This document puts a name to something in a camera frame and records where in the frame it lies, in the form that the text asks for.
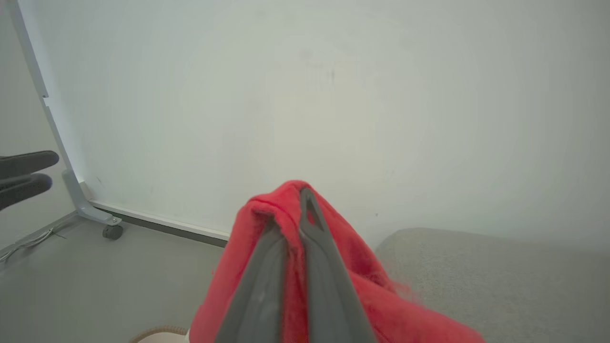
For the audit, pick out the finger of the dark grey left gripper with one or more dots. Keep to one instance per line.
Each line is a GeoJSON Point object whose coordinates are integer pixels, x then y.
{"type": "Point", "coordinates": [24, 164]}
{"type": "Point", "coordinates": [19, 190]}

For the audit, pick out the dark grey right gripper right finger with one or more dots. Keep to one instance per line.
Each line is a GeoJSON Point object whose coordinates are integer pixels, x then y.
{"type": "Point", "coordinates": [329, 295]}

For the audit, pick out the red fleece garment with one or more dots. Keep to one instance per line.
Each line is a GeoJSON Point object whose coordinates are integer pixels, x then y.
{"type": "Point", "coordinates": [391, 309]}

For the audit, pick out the cream perforated laundry basket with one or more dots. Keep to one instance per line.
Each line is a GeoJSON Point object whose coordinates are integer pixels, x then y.
{"type": "Point", "coordinates": [157, 329]}

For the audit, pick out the white mobile partition board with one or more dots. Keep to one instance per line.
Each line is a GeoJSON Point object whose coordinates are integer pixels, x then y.
{"type": "Point", "coordinates": [333, 95]}

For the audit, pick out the grey caster wheel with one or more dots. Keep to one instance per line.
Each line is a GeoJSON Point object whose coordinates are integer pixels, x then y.
{"type": "Point", "coordinates": [113, 232]}

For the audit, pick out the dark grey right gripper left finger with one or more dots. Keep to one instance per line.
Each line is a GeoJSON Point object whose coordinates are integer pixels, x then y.
{"type": "Point", "coordinates": [259, 295]}

